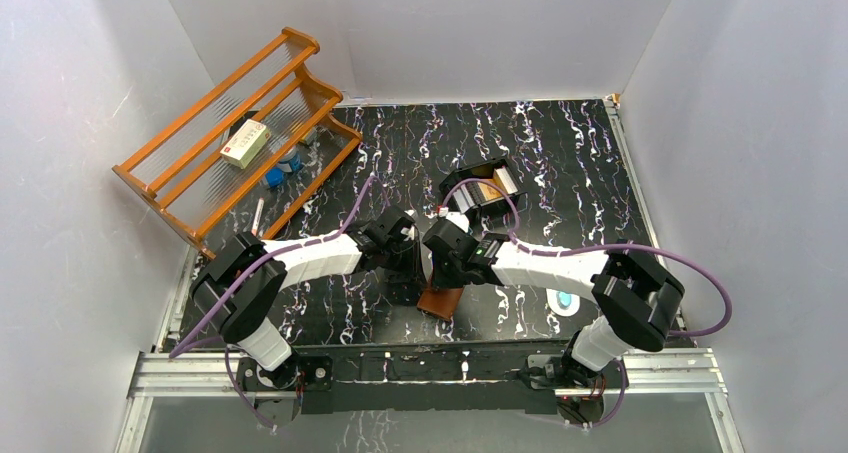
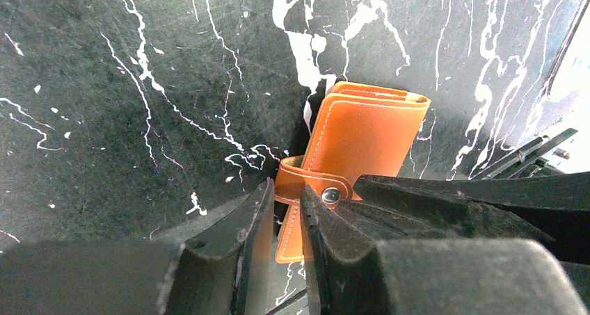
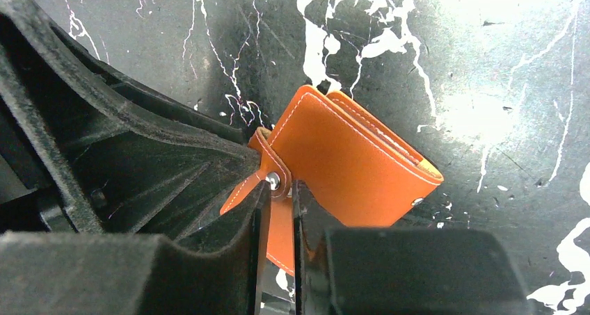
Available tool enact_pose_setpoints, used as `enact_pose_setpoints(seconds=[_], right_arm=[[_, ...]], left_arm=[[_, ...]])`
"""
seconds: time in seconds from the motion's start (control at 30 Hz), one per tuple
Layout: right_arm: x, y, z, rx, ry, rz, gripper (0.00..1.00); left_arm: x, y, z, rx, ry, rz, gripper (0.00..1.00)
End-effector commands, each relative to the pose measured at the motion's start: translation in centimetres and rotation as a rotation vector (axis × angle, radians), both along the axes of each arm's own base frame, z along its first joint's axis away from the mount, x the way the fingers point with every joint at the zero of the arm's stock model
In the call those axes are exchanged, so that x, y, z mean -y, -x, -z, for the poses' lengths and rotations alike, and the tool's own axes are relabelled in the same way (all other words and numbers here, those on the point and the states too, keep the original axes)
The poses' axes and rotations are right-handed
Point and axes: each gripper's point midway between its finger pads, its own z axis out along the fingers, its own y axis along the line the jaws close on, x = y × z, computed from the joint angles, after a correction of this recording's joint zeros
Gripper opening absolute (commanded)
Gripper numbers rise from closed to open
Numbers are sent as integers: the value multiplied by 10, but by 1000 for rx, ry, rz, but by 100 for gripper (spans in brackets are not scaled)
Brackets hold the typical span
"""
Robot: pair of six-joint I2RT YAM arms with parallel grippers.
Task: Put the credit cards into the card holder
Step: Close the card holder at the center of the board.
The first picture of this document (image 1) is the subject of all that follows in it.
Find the black card tray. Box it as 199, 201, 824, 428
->
436, 156, 526, 221

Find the blue small bottle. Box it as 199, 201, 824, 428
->
277, 145, 303, 174

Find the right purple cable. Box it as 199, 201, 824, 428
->
440, 178, 734, 339

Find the gold credit card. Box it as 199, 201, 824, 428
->
479, 179, 503, 202

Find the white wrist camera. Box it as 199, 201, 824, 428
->
438, 207, 472, 234
401, 210, 418, 241

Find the white card in tray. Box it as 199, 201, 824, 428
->
493, 167, 518, 195

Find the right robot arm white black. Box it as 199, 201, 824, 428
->
423, 219, 685, 389

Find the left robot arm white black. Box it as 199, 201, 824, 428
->
190, 206, 423, 390

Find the white red small box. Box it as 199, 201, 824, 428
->
220, 119, 271, 170

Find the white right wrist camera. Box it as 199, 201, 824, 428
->
438, 207, 472, 234

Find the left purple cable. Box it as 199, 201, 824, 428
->
168, 173, 392, 431

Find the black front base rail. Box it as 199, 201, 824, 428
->
296, 339, 572, 414

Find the orange wooden rack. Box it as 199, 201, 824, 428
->
112, 27, 363, 257

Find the brown leather card holder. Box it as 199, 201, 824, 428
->
417, 286, 464, 321

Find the silver card in tray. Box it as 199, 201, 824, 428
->
452, 184, 476, 217

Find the blue small block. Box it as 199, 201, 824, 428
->
263, 167, 286, 189

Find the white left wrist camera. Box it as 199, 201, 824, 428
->
401, 210, 418, 241

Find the purple cable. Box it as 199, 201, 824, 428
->
168, 173, 392, 431
440, 178, 734, 339

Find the pink white pen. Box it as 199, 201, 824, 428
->
251, 197, 265, 236

